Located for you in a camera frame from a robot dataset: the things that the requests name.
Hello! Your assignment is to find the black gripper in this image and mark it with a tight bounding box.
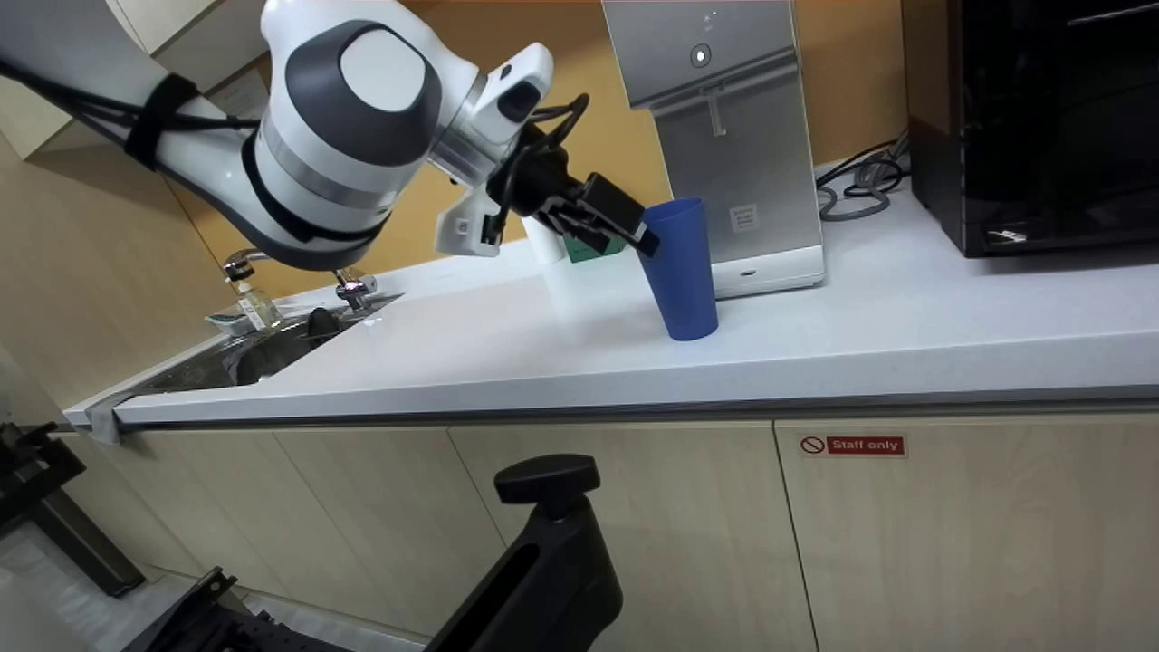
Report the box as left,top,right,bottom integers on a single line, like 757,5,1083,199
487,118,668,261

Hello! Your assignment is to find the blue plastic cup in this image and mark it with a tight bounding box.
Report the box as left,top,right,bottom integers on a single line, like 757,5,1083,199
633,197,725,344

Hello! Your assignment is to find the white water dispenser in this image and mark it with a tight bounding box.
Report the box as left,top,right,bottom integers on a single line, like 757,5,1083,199
597,0,833,303

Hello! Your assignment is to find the green tissue box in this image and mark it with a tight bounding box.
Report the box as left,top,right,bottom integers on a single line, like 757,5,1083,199
559,230,629,263

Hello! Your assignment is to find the chrome sink faucet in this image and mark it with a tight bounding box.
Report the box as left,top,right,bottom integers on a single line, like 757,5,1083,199
216,246,379,320

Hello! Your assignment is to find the light wood cabinet door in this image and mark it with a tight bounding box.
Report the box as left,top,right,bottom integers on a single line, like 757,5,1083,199
446,417,827,652
267,420,538,644
771,409,1159,652
65,424,428,635

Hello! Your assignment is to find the red warning sticker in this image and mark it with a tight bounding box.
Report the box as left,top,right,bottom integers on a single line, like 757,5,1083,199
798,431,909,460

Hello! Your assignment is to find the stainless steel sink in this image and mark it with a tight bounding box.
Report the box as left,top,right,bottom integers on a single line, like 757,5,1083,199
119,294,405,400

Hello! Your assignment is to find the black microwave oven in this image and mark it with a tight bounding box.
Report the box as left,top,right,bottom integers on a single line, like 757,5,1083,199
898,0,1159,263

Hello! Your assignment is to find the black metal stand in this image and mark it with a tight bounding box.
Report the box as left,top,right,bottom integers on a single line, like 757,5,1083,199
0,414,151,601

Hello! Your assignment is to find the dispenser power cable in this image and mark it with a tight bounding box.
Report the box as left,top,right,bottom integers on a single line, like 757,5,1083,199
815,134,917,223

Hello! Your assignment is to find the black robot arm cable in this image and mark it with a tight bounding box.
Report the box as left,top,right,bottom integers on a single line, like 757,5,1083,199
0,56,263,173

